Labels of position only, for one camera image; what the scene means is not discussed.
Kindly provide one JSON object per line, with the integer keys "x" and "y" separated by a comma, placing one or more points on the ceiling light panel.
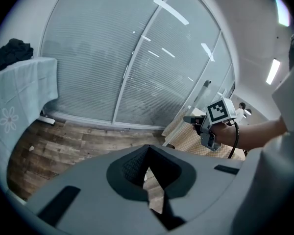
{"x": 283, "y": 11}
{"x": 273, "y": 71}

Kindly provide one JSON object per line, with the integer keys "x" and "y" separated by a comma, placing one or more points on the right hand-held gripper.
{"x": 220, "y": 111}

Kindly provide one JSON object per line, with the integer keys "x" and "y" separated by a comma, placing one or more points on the round table with yellow cloth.
{"x": 183, "y": 138}

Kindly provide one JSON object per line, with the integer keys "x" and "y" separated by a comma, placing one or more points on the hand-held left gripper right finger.
{"x": 205, "y": 180}

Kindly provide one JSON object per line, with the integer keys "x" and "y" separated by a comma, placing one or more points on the table with light blue cloth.
{"x": 17, "y": 89}

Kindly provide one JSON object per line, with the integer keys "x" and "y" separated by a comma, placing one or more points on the small white object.
{"x": 31, "y": 148}

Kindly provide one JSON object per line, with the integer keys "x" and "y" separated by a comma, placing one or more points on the person's right forearm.
{"x": 254, "y": 133}

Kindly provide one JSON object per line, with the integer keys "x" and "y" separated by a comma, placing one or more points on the pile of black clothes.
{"x": 12, "y": 54}

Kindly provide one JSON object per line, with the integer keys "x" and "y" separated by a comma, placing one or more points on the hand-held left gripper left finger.
{"x": 93, "y": 180}

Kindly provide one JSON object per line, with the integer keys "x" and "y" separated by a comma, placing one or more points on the white table foot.
{"x": 46, "y": 120}

